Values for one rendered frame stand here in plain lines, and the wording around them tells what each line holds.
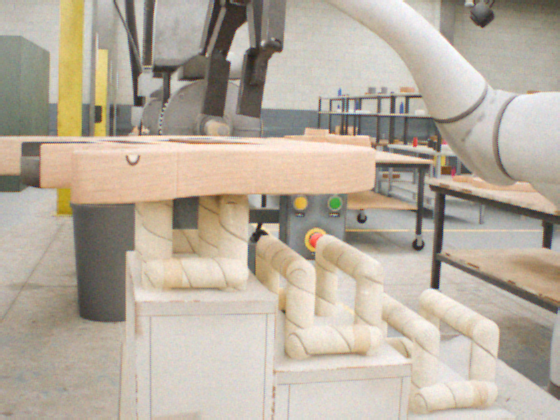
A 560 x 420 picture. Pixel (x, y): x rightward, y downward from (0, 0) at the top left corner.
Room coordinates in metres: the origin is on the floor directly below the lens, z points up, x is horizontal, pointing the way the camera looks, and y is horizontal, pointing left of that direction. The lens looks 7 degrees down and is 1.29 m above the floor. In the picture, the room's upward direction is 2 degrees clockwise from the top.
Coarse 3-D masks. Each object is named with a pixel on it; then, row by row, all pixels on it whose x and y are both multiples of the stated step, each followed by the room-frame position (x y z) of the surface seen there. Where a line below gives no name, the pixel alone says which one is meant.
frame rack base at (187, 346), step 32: (128, 256) 0.94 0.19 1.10; (192, 256) 0.96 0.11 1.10; (128, 288) 0.89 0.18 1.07; (192, 288) 0.78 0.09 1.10; (256, 288) 0.80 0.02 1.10; (128, 320) 0.91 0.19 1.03; (160, 320) 0.73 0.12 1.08; (192, 320) 0.73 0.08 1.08; (224, 320) 0.74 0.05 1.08; (256, 320) 0.75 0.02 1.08; (128, 352) 0.90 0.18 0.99; (160, 352) 0.73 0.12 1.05; (192, 352) 0.73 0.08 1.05; (224, 352) 0.74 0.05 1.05; (256, 352) 0.75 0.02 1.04; (128, 384) 0.92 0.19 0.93; (160, 384) 0.73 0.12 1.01; (192, 384) 0.73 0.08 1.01; (224, 384) 0.74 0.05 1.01; (256, 384) 0.75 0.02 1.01; (160, 416) 0.73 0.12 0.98; (192, 416) 0.73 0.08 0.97; (224, 416) 0.74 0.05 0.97; (256, 416) 0.75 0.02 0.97
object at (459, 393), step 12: (444, 384) 0.84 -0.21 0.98; (456, 384) 0.85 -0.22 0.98; (468, 384) 0.85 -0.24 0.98; (480, 384) 0.85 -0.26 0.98; (492, 384) 0.85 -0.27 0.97; (420, 396) 0.83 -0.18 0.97; (432, 396) 0.83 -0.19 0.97; (444, 396) 0.83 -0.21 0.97; (456, 396) 0.83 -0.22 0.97; (468, 396) 0.84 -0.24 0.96; (480, 396) 0.84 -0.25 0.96; (492, 396) 0.85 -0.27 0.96; (420, 408) 0.83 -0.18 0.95; (432, 408) 0.83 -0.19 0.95; (444, 408) 0.84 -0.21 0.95
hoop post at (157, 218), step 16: (144, 208) 0.77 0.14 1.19; (160, 208) 0.76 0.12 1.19; (144, 224) 0.77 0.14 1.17; (160, 224) 0.76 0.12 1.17; (144, 240) 0.77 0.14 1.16; (160, 240) 0.76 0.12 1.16; (144, 256) 0.76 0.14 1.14; (160, 256) 0.76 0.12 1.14; (144, 288) 0.76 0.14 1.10; (160, 288) 0.76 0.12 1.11
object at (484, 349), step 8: (480, 336) 0.86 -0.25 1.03; (496, 336) 0.86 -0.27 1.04; (472, 344) 0.87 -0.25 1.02; (480, 344) 0.86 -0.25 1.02; (488, 344) 0.85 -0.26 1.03; (496, 344) 0.86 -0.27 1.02; (472, 352) 0.87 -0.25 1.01; (480, 352) 0.86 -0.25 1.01; (488, 352) 0.85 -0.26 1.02; (496, 352) 0.86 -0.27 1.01; (472, 360) 0.87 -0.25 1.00; (480, 360) 0.86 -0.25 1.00; (488, 360) 0.86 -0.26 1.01; (472, 368) 0.87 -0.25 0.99; (480, 368) 0.86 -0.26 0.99; (488, 368) 0.86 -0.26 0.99; (472, 376) 0.86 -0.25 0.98; (480, 376) 0.86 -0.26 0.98; (488, 376) 0.86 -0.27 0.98; (480, 408) 0.85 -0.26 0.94
